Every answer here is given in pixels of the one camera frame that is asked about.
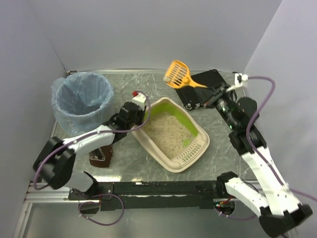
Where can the beige green litter box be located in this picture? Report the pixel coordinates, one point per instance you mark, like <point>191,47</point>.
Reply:
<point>172,137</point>

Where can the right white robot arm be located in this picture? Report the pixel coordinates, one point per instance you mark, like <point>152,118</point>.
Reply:
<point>277,208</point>

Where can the brown leather holder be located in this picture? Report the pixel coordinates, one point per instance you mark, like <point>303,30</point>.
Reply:
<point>101,157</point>

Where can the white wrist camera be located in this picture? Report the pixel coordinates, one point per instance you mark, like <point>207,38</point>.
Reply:
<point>139,99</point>
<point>240,80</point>

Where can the orange litter scoop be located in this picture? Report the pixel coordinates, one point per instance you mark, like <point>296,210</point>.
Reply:
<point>179,75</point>

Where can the black hard case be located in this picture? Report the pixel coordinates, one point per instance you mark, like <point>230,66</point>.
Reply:
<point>194,98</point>

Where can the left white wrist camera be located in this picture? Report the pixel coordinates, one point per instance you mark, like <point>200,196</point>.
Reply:
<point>139,99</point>

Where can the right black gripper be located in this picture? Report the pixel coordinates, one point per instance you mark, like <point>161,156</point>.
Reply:
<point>215,93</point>

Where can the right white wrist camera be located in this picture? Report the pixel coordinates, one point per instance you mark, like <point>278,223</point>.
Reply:
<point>240,80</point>

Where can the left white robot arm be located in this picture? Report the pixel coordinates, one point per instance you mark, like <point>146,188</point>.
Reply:
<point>55,163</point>

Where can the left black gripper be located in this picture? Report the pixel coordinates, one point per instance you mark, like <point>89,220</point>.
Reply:
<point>133,115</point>

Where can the trash bin with blue bag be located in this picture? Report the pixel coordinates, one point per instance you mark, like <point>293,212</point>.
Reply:
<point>81,102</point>

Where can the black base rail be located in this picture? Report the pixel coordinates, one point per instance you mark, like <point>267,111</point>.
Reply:
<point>203,194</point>

